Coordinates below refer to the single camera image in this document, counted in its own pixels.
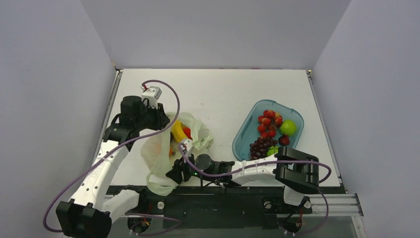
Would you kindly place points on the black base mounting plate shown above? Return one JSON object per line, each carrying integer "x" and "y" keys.
{"x": 219, "y": 208}

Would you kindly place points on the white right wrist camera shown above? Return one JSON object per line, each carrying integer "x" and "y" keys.
{"x": 186, "y": 147}

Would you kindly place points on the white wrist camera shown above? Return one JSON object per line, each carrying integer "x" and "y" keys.
{"x": 151, "y": 93}
{"x": 186, "y": 147}

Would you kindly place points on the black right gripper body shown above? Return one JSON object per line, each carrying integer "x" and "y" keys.
{"x": 183, "y": 169}

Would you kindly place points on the red fake bell pepper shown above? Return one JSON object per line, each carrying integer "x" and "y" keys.
{"x": 187, "y": 132}

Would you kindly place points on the dark purple fake grapes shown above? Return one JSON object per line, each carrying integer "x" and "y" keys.
{"x": 259, "y": 148}

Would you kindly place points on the red fake strawberry bunch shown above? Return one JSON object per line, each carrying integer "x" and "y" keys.
{"x": 269, "y": 123}

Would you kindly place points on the green striped fake melon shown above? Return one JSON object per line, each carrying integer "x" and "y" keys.
{"x": 272, "y": 150}

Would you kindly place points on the yellow fake banana bunch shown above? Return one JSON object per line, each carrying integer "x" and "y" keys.
{"x": 177, "y": 131}

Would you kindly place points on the light green plastic bag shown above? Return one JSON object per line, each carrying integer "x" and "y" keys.
{"x": 155, "y": 152}

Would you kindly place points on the green fake apple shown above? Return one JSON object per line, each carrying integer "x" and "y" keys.
{"x": 288, "y": 127}

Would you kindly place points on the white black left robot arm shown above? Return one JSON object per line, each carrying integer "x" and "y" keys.
{"x": 84, "y": 215}

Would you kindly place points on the dark red fake fruit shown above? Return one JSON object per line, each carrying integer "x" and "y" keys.
{"x": 284, "y": 140}

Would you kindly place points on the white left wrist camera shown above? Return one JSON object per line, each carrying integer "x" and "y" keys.
{"x": 151, "y": 93}

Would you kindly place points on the aluminium frame rail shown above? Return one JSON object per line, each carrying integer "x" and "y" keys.
{"x": 339, "y": 205}

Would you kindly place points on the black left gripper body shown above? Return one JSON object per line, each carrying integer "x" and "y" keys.
{"x": 151, "y": 118}

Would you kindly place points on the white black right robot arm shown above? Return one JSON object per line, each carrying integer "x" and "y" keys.
{"x": 296, "y": 170}

